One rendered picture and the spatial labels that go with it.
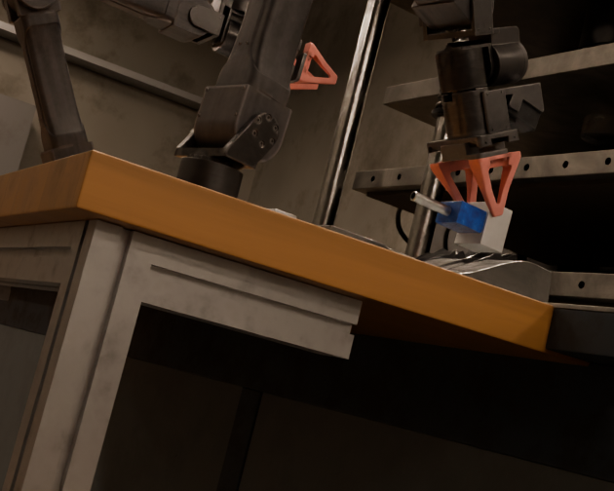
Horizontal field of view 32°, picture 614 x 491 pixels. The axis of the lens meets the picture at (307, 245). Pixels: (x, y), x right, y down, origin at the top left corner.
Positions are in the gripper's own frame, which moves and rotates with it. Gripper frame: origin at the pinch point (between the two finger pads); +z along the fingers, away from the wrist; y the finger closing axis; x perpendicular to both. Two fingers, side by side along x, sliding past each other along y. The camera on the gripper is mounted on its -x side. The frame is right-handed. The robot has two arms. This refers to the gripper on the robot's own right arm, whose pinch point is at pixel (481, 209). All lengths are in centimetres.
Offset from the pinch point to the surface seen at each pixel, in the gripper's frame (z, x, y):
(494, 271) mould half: 9.9, -9.4, 10.4
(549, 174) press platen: 4, -73, 64
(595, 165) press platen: 3, -74, 51
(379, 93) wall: -33, -432, 615
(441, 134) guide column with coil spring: -7, -74, 98
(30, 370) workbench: 23, 30, 101
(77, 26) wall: -137, -271, 828
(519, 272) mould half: 11.0, -13.8, 10.4
